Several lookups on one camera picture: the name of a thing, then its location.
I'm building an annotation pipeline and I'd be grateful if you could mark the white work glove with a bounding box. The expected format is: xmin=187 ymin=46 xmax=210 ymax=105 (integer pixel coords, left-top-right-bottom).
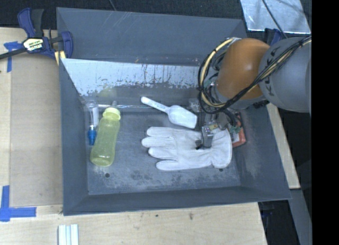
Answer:
xmin=141 ymin=126 xmax=234 ymax=171

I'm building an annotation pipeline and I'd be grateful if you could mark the clear crumpled plastic piece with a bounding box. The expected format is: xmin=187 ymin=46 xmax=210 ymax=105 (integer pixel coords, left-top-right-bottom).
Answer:
xmin=188 ymin=98 xmax=202 ymax=113

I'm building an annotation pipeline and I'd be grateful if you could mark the white plastic scoop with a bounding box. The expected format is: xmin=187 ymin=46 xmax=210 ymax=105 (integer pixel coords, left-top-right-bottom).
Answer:
xmin=140 ymin=96 xmax=199 ymax=129

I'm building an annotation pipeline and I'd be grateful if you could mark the orange flat packet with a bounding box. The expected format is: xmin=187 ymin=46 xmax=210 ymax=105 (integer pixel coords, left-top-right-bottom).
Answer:
xmin=228 ymin=112 xmax=247 ymax=148

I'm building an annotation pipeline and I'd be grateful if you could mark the grey metal bin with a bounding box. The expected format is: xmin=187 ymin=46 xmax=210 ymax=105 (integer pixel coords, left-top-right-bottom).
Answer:
xmin=56 ymin=7 xmax=292 ymax=216

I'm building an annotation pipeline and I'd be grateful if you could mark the yellow-green plastic bottle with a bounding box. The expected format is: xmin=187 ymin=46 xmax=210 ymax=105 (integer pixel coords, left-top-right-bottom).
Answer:
xmin=90 ymin=107 xmax=122 ymax=168

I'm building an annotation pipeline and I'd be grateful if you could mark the clear spray bottle blue tip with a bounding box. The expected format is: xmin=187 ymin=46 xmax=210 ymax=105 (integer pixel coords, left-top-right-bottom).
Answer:
xmin=85 ymin=100 xmax=100 ymax=146

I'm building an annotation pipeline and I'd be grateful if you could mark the pale brown flat board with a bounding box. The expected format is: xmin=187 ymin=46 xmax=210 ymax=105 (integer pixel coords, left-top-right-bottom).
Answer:
xmin=9 ymin=52 xmax=64 ymax=208

